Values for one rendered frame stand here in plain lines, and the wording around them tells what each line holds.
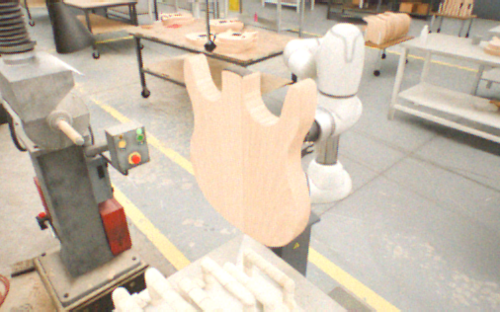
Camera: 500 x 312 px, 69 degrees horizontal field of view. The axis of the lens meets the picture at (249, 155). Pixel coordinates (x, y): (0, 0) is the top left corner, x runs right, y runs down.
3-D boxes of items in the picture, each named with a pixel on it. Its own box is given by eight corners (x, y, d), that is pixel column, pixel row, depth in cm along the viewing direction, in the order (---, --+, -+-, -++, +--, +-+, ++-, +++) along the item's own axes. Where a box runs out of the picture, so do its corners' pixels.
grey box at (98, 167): (86, 193, 204) (60, 101, 176) (105, 185, 210) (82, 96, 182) (97, 205, 195) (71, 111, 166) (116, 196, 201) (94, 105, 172)
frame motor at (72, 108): (10, 126, 172) (-10, 73, 158) (69, 111, 187) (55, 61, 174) (36, 161, 146) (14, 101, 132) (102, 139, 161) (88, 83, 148)
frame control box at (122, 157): (92, 167, 189) (80, 121, 176) (130, 153, 201) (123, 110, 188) (113, 189, 174) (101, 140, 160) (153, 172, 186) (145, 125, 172)
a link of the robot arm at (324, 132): (305, 132, 104) (291, 139, 100) (308, 102, 99) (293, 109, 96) (332, 143, 98) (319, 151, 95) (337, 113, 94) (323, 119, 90)
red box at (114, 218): (96, 234, 225) (82, 186, 207) (116, 225, 233) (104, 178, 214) (114, 258, 209) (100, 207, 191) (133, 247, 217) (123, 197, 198)
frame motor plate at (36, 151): (12, 129, 176) (9, 121, 174) (63, 115, 190) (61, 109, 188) (34, 158, 153) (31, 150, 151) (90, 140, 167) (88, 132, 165)
